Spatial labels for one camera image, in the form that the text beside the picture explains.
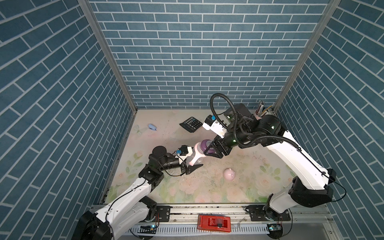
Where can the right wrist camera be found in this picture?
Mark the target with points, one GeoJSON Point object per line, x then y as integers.
{"type": "Point", "coordinates": [212, 124]}

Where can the clear baby bottle body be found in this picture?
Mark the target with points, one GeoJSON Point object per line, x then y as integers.
{"type": "Point", "coordinates": [196, 158]}

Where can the black calculator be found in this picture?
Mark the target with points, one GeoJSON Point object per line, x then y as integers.
{"type": "Point", "coordinates": [191, 124]}

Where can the aluminium front rail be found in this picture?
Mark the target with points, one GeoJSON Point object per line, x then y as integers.
{"type": "Point", "coordinates": [188, 214]}

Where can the pink pen cup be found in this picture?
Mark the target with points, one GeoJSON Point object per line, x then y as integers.
{"type": "Point", "coordinates": [257, 116]}

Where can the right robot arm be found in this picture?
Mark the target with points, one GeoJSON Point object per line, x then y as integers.
{"type": "Point", "coordinates": [310, 187]}

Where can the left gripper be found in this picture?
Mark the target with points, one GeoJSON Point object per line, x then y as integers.
{"type": "Point", "coordinates": [188, 170]}

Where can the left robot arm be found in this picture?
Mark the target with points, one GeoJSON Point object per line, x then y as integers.
{"type": "Point", "coordinates": [134, 205]}

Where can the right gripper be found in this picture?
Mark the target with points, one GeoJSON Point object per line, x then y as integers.
{"type": "Point", "coordinates": [218, 140]}

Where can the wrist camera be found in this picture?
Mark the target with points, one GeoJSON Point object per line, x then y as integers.
{"type": "Point", "coordinates": [185, 151]}
{"type": "Point", "coordinates": [212, 124]}

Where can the red box on rail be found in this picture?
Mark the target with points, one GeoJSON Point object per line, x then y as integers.
{"type": "Point", "coordinates": [214, 223]}

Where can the pink bottle cap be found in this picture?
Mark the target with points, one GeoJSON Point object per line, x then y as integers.
{"type": "Point", "coordinates": [229, 174]}

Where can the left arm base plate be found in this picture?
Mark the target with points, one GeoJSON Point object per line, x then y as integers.
{"type": "Point", "coordinates": [159, 214]}

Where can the small blue eraser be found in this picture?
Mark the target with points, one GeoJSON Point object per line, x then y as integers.
{"type": "Point", "coordinates": [152, 127]}

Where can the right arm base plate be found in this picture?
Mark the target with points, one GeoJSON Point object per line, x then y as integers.
{"type": "Point", "coordinates": [259, 213]}

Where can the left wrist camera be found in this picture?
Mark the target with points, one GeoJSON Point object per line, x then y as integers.
{"type": "Point", "coordinates": [185, 151]}

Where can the purple collar with nipple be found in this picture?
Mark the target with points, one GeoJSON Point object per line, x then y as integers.
{"type": "Point", "coordinates": [204, 145]}

